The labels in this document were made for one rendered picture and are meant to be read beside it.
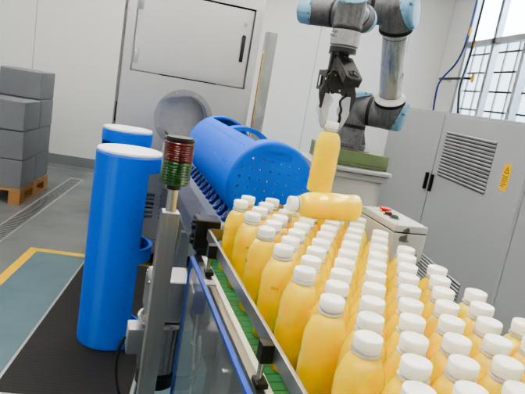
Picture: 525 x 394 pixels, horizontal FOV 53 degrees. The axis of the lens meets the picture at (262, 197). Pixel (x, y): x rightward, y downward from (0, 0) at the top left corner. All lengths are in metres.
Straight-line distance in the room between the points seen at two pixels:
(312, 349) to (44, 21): 6.59
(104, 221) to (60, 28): 5.02
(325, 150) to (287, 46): 5.56
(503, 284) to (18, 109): 4.04
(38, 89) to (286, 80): 3.05
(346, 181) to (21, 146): 3.62
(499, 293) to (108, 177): 2.06
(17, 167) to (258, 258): 4.19
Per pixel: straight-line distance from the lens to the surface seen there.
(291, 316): 0.93
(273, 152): 1.62
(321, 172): 1.40
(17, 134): 5.13
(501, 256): 3.01
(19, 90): 5.52
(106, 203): 2.27
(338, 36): 1.41
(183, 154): 1.08
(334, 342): 0.82
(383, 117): 2.07
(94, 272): 2.38
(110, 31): 6.98
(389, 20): 1.88
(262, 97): 3.06
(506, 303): 3.10
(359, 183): 2.06
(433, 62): 7.41
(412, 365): 0.69
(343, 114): 1.42
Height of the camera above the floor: 1.38
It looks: 11 degrees down
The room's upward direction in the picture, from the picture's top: 10 degrees clockwise
